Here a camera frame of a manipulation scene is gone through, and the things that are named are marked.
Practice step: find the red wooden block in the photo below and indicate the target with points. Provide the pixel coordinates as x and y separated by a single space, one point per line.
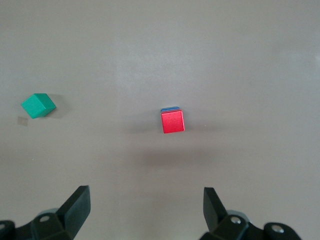
173 122

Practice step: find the green wooden block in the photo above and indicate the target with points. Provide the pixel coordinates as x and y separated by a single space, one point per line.
37 106

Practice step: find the blue wooden block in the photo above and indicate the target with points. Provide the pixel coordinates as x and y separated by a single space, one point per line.
170 108

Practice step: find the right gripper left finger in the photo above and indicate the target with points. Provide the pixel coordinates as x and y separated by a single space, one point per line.
72 215

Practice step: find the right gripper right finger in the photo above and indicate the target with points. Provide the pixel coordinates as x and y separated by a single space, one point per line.
216 215

